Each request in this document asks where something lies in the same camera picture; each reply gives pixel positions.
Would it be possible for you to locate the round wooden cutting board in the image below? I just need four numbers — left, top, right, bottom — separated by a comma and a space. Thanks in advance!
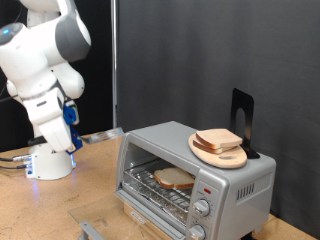
188, 133, 248, 170

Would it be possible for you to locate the silver metal pole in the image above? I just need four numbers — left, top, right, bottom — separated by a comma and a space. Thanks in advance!
110, 0, 119, 130

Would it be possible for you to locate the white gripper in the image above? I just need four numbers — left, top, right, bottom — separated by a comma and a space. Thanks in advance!
38, 115, 76, 153

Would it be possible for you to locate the silver oven knob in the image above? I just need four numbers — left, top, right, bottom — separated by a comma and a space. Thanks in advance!
188, 224, 206, 240
193, 199, 211, 218

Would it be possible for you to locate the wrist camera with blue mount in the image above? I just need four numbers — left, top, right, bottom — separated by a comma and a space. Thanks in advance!
62, 99, 80, 126

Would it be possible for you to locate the metal spatula with blue block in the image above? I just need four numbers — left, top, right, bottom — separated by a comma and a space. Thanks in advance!
27, 127, 125, 155

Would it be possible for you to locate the black base cable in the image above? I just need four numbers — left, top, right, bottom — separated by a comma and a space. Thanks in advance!
0, 153, 33, 163
0, 163, 32, 170

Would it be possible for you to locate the dark grey backdrop curtain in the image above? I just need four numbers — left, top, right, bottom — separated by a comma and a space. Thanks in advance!
117, 0, 320, 239

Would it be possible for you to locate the black backdrop curtain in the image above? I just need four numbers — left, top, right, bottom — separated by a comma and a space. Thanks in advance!
0, 0, 114, 153

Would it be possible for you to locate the silver toaster oven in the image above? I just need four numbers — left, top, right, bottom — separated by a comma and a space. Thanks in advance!
114, 121, 278, 240

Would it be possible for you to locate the wire oven rack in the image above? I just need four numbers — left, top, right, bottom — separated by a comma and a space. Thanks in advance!
123, 158, 197, 225

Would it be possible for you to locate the black metal bookend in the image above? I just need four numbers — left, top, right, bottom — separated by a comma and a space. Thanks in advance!
229, 87, 261, 160

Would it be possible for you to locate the white bread slice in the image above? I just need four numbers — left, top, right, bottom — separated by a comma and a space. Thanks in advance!
153, 167, 196, 190
195, 128, 243, 150
192, 139, 234, 155

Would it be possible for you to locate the glass oven door with handle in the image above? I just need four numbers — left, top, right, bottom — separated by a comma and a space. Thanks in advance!
68, 193, 183, 240

